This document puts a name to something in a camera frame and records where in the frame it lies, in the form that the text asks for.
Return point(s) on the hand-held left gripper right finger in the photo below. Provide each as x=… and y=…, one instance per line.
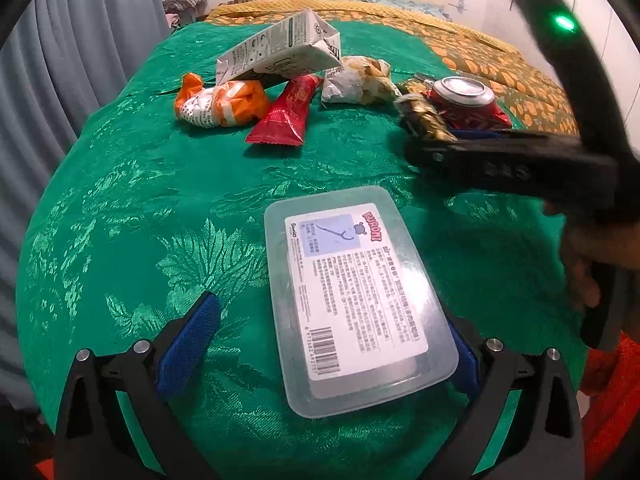
x=467, y=365

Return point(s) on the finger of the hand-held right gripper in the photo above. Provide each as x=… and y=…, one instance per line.
x=500, y=137
x=435, y=157

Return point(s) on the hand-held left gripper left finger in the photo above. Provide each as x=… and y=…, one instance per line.
x=192, y=340

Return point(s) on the dark gold wrapper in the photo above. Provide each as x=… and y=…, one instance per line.
x=425, y=117

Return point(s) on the clear plastic box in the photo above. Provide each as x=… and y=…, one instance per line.
x=360, y=300

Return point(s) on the person's right hand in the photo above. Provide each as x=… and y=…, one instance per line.
x=580, y=275

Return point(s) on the red drink can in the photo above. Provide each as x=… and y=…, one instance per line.
x=465, y=97

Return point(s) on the orange floral quilt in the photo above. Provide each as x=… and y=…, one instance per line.
x=500, y=65

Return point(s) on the beige crumpled wrapper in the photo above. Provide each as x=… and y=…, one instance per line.
x=355, y=82

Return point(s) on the green floral tablecloth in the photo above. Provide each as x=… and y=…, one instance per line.
x=175, y=210

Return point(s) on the person's orange garment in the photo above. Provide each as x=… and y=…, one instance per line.
x=610, y=395

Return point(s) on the red snack wrapper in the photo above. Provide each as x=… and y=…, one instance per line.
x=282, y=115

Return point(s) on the yellow blanket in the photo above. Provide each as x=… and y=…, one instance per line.
x=325, y=7

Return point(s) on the white milk carton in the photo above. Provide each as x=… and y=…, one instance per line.
x=280, y=50

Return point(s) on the orange white snack wrapper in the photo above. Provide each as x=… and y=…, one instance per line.
x=225, y=105

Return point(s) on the grey blue curtain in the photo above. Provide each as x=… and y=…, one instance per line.
x=50, y=60

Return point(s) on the wall socket with plug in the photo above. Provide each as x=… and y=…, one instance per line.
x=459, y=5

